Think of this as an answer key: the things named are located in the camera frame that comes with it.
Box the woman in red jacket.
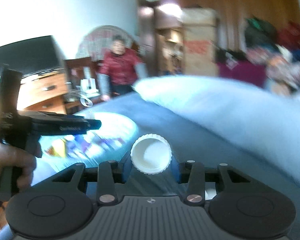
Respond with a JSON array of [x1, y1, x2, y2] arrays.
[[97, 35, 148, 101]]

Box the wooden chair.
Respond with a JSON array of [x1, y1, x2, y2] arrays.
[[65, 57, 100, 101]]

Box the dark blue bed sheet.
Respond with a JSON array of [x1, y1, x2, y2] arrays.
[[78, 92, 300, 239]]

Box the person's left hand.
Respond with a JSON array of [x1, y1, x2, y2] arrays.
[[0, 142, 42, 190]]

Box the white bottle cap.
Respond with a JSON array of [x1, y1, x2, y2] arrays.
[[130, 134, 172, 175]]

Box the pile of clothes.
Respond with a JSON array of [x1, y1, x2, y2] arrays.
[[215, 17, 300, 100]]

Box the blue plastic basket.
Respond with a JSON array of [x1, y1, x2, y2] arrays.
[[31, 112, 139, 186]]

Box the black television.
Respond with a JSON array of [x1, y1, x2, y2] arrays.
[[0, 35, 63, 76]]

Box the stacked cardboard boxes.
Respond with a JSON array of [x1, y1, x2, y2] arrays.
[[180, 8, 219, 76]]

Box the wooden drawer cabinet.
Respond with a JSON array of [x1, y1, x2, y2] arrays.
[[17, 73, 69, 114]]

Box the light blue folded duvet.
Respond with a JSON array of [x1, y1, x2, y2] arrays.
[[133, 75, 300, 185]]

